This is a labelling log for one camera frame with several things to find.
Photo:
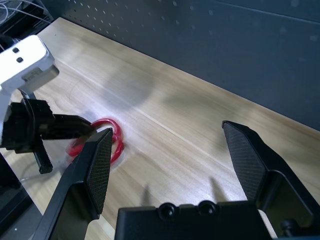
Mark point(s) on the grey perforated pegboard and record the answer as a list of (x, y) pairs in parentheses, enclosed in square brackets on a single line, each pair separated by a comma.
[(225, 50)]

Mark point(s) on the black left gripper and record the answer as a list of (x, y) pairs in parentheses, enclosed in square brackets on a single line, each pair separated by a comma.
[(25, 125)]

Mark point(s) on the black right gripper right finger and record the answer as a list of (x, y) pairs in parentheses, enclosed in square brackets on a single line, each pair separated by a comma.
[(245, 170)]

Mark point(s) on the black floor equipment box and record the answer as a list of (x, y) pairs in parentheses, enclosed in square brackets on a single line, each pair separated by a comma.
[(22, 17)]

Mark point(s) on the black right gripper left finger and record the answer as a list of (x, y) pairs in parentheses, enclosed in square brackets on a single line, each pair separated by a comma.
[(100, 170)]

